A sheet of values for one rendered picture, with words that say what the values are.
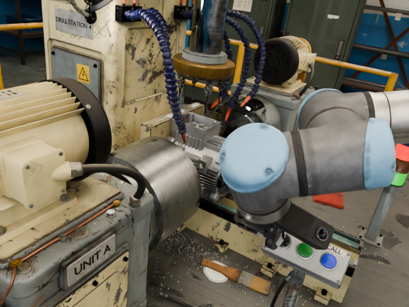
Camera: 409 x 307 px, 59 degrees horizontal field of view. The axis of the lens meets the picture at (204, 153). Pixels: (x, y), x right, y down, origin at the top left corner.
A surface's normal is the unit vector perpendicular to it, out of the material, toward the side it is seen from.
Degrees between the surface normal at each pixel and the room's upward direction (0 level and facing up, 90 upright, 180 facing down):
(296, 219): 50
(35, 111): 117
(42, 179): 90
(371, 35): 90
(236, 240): 90
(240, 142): 43
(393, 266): 0
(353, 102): 32
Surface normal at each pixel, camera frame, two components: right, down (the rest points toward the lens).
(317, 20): -0.45, 0.34
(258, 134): -0.33, -0.45
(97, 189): 0.12, -0.89
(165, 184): 0.73, -0.32
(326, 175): -0.13, 0.39
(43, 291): 0.85, 0.32
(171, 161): 0.55, -0.58
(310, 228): 0.20, -0.23
